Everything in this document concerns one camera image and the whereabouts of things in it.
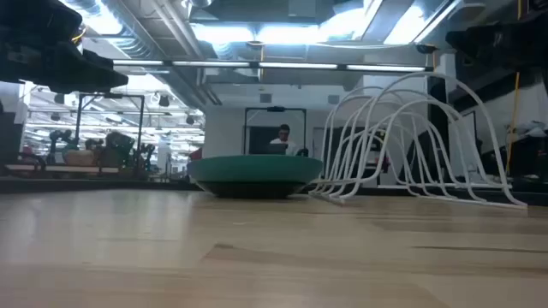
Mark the person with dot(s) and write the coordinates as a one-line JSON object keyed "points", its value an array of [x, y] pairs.
{"points": [[283, 137]]}

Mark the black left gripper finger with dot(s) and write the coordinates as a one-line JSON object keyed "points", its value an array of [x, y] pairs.
{"points": [[100, 59], [81, 75]]}

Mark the background robot arms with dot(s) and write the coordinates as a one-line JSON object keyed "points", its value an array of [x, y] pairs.
{"points": [[115, 147]]}

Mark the black aluminium table frame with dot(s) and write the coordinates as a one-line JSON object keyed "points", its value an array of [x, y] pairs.
{"points": [[85, 185]]}

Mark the large teal plate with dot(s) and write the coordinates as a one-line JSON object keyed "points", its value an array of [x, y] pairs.
{"points": [[254, 171]]}

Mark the LED light bar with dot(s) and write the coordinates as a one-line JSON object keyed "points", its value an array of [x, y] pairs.
{"points": [[295, 65]]}

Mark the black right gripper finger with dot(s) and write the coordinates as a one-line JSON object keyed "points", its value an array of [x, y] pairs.
{"points": [[471, 38]]}

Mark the dark laptop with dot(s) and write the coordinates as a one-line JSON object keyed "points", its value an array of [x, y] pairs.
{"points": [[276, 149]]}

